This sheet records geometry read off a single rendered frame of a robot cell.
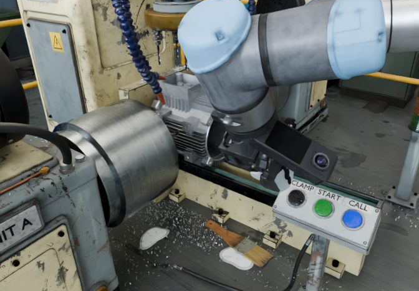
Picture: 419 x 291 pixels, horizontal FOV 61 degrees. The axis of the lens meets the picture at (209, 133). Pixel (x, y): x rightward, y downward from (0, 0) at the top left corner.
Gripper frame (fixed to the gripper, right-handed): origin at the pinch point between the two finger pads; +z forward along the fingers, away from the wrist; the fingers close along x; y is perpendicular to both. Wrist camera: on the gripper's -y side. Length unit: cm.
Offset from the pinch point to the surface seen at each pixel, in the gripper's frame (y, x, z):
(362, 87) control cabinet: 68, -234, 264
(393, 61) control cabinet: 44, -250, 236
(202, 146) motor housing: 31.0, -8.4, 16.7
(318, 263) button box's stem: -5.8, 6.5, 17.6
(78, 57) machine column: 65, -12, -5
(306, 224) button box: -3.6, 3.2, 7.0
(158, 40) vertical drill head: 49, -25, -1
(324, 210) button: -5.9, 0.3, 5.1
